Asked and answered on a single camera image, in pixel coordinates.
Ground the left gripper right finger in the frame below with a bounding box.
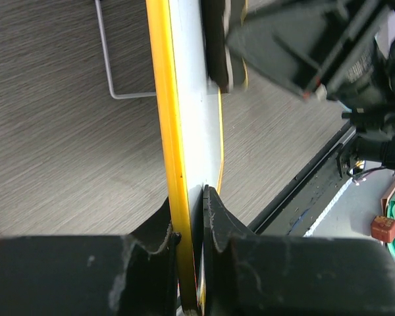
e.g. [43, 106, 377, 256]
[203, 186, 395, 315]

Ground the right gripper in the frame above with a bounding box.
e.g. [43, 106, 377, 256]
[227, 1, 395, 102]

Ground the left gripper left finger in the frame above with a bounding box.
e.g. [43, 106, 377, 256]
[0, 202, 180, 315]

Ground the whiteboard with orange frame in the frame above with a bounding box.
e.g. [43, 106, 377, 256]
[146, 1, 224, 315]

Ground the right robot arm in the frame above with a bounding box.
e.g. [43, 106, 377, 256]
[226, 1, 395, 175]

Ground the whiteboard wire stand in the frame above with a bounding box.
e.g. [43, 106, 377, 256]
[93, 1, 155, 100]

